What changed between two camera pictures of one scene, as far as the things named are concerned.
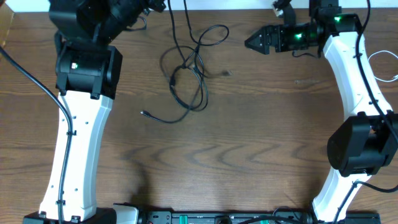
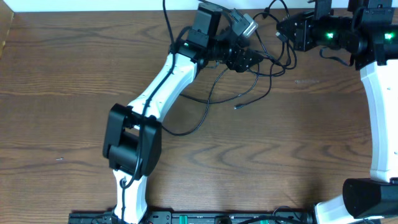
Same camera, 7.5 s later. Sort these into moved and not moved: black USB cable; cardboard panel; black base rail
Moved: black USB cable
Not moved: cardboard panel; black base rail
